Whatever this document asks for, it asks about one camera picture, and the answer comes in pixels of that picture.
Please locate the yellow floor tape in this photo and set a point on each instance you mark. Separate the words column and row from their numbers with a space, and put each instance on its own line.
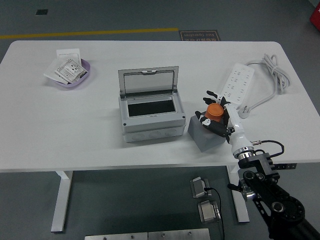
column 75, row 33

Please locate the white power strip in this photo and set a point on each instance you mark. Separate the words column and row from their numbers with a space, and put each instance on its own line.
column 237, row 82

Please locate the purple plastic tray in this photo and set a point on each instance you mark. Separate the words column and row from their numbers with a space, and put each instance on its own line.
column 75, row 85

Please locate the white table leg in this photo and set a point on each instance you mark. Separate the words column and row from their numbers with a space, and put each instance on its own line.
column 241, row 212
column 61, row 200

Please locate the dark floor sign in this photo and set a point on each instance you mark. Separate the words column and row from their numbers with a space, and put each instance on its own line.
column 200, row 35

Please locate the white socket plate printed wrap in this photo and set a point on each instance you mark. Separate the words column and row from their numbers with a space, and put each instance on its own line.
column 70, row 70

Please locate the black floor cover square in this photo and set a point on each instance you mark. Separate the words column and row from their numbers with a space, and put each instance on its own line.
column 41, row 12

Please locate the grey cube with round hole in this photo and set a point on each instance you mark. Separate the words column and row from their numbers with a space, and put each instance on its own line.
column 200, row 133

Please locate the red object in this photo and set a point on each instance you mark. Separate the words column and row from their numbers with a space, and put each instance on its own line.
column 315, row 15

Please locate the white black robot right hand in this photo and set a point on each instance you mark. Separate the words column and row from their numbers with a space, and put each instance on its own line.
column 237, row 125

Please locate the orange cylinder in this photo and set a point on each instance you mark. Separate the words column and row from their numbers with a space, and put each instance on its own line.
column 215, row 112

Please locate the metal base plate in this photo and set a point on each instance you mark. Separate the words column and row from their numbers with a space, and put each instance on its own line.
column 115, row 237
column 178, row 235

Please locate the grey electrical box hinged lid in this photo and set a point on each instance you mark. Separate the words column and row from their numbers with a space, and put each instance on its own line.
column 150, row 125

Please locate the plain white switch plate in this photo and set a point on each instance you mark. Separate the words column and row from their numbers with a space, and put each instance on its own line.
column 67, row 53

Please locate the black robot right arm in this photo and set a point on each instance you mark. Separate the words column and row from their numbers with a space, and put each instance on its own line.
column 265, row 190

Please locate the white flat plate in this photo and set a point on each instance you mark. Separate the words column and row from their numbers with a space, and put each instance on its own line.
column 51, row 72

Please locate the silver foot pedal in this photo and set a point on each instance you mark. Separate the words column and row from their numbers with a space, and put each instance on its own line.
column 198, row 187
column 207, row 212

